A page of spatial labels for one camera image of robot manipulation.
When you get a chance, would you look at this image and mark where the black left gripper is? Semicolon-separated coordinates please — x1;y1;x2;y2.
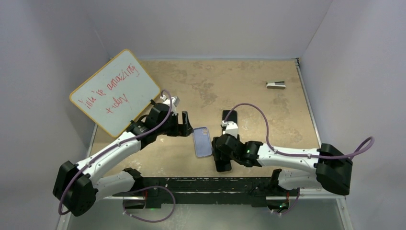
156;112;192;137

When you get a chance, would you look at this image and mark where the black smartphone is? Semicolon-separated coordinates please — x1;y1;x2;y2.
214;156;232;173

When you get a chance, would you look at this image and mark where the lavender phone case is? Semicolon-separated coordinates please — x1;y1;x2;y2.
193;127;212;158

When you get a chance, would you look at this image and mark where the black phone case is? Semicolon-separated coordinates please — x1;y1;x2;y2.
222;110;238;124

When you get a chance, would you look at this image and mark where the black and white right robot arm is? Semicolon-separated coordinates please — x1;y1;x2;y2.
212;134;353;196

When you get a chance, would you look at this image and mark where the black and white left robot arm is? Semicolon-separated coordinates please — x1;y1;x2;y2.
53;103;193;217

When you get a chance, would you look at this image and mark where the whiteboard with red writing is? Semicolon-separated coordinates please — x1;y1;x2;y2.
69;49;161;138

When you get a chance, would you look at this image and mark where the small white and black stapler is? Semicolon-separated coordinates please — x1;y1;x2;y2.
266;81;286;90

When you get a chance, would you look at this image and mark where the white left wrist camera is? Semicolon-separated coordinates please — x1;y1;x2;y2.
160;95;180;107

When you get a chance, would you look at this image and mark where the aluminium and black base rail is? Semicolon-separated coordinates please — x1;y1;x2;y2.
65;176;346;210

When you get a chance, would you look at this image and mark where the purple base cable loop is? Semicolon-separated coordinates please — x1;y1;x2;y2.
123;186;177;224

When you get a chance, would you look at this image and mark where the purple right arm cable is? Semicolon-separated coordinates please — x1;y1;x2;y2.
222;103;375;161

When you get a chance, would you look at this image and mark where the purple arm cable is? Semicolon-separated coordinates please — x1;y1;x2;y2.
222;103;375;161
58;90;173;216

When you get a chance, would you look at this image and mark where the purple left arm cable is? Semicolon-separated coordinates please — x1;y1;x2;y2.
58;90;173;216

